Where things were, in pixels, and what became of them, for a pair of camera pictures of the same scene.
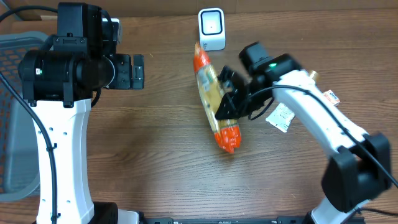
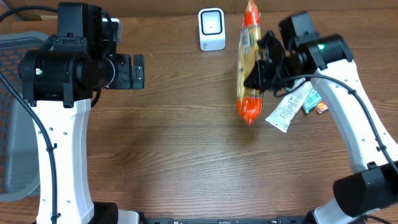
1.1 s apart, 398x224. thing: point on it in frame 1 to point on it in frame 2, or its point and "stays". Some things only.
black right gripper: [241, 109] to [268, 85]
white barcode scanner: [211, 22] stays
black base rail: [280, 220] stays
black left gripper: [125, 71] stays
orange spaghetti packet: [210, 87] to [249, 101]
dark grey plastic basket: [19, 178] stays
